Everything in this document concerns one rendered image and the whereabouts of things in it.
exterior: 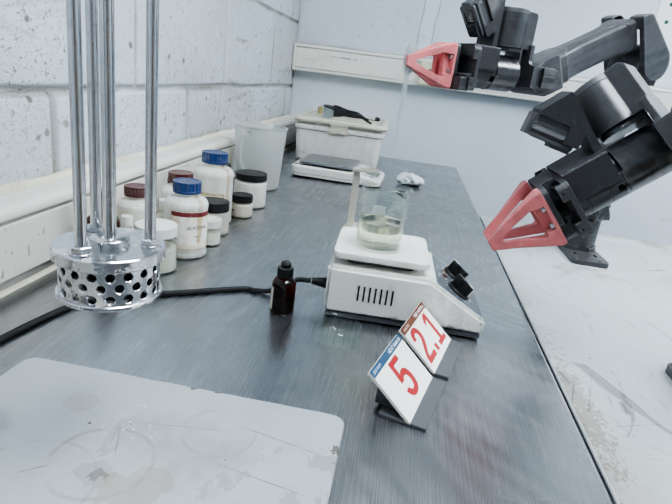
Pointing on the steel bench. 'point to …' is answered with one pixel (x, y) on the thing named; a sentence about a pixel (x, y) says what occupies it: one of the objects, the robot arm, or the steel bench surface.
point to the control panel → (450, 288)
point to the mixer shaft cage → (113, 264)
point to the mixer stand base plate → (154, 442)
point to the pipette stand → (356, 193)
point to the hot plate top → (409, 254)
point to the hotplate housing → (393, 296)
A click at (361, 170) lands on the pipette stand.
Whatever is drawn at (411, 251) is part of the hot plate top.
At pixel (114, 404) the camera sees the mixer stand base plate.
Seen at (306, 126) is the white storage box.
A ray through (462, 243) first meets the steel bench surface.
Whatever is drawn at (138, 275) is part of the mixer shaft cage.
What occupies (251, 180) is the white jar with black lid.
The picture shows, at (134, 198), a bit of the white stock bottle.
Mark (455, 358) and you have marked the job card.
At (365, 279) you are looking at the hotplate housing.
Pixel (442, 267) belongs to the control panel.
